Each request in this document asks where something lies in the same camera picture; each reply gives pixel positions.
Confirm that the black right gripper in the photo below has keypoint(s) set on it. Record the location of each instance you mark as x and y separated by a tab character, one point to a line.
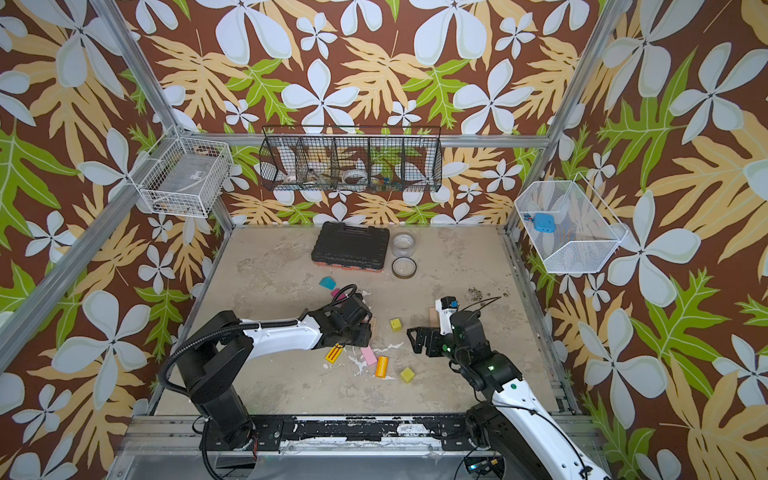
434	339

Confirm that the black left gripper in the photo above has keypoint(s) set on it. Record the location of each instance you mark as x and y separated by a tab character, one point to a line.
367	335

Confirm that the pink block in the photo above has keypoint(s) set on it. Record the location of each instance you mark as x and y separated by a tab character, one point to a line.
369	356

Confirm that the orange supermarket block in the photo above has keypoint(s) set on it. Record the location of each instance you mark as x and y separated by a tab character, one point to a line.
381	367

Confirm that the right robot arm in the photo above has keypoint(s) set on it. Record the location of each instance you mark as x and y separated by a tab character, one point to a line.
510	420

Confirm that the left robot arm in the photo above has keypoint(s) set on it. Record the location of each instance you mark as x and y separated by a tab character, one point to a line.
204	367

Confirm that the yellow striped block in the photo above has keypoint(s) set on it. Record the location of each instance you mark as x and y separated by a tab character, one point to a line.
334	353

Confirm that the teal block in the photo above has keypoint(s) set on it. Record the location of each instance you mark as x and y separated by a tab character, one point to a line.
328	282

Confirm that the black tool case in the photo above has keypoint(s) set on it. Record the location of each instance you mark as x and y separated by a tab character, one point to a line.
352	247

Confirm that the brown tape roll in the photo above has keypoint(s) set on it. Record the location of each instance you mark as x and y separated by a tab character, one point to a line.
404	267

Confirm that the clear tape roll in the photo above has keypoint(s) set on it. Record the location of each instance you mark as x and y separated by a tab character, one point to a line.
403	245

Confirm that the blue object in basket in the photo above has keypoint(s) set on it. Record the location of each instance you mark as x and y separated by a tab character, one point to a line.
544	223

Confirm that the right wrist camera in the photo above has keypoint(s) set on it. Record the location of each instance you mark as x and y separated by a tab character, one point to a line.
445	308

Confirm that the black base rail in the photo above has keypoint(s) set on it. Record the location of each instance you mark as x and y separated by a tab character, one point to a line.
430	432

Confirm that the black wire basket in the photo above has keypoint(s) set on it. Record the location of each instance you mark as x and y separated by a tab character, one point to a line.
352	158

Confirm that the white wire basket right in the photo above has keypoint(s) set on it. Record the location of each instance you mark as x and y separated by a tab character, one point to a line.
588	230

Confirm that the white wire basket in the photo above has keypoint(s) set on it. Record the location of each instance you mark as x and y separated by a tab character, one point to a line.
588	230
184	176

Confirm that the white wire basket left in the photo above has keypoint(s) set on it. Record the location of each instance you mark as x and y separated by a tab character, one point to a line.
184	176

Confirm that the aluminium frame post left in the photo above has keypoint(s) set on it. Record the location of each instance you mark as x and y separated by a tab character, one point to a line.
26	320

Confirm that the aluminium frame post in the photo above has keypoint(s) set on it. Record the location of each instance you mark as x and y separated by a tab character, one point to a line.
26	320
574	35

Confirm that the aluminium frame post right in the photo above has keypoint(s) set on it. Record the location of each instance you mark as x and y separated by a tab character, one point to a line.
574	35

